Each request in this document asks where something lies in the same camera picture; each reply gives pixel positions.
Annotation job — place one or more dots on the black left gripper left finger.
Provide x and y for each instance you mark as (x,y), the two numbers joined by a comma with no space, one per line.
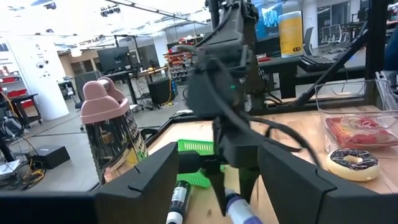
(146,193)

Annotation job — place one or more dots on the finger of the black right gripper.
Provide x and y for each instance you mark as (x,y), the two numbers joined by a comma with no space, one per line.
(248,180)
(219,189)

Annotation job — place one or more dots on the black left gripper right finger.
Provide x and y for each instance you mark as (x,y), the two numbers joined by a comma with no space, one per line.
(298,196)

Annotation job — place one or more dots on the purple capped marker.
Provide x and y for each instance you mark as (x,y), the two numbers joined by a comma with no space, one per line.
(241,211)

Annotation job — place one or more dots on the black food colouring bottle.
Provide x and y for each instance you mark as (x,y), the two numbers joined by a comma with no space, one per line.
(179,199)

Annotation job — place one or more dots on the chocolate frosted toy donut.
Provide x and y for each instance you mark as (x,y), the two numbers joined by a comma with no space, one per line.
(339,169)

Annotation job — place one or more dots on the red snack packet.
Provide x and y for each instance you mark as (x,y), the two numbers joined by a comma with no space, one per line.
(357,133)

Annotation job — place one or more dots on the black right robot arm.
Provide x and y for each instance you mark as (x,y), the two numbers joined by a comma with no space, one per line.
(230,31)

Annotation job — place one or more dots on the green plastic basket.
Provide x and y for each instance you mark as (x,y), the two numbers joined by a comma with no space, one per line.
(196,146)

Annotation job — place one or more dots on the black office desk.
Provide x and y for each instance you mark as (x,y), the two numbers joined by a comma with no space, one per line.
(280,65)

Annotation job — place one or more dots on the black computer tower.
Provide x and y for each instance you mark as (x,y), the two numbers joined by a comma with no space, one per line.
(160,91)

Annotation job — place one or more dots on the black box on floor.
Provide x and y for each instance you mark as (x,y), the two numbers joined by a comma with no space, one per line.
(51,155)

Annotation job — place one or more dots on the clear plastic container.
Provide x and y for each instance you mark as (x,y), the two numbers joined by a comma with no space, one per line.
(342,102)

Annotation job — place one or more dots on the red parts shelf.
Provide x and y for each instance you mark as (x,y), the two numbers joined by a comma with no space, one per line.
(178,62)

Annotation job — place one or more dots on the desk with metal legs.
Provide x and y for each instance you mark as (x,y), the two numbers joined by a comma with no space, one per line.
(136,73)

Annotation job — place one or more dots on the yellow white wipes canister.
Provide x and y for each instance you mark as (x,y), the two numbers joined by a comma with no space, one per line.
(290,34)

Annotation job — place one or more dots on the grey office chair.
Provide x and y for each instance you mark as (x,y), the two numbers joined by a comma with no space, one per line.
(87,84)

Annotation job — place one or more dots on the black computer monitor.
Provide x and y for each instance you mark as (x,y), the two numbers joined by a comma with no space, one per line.
(113,59)

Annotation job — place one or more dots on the black cart with red bins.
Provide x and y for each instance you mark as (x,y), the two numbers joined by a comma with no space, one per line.
(18,93)

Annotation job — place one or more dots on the person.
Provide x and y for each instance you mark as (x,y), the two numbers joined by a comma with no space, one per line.
(392,49)

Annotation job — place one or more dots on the blue wall screen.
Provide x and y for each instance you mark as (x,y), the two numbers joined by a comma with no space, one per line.
(267,18)

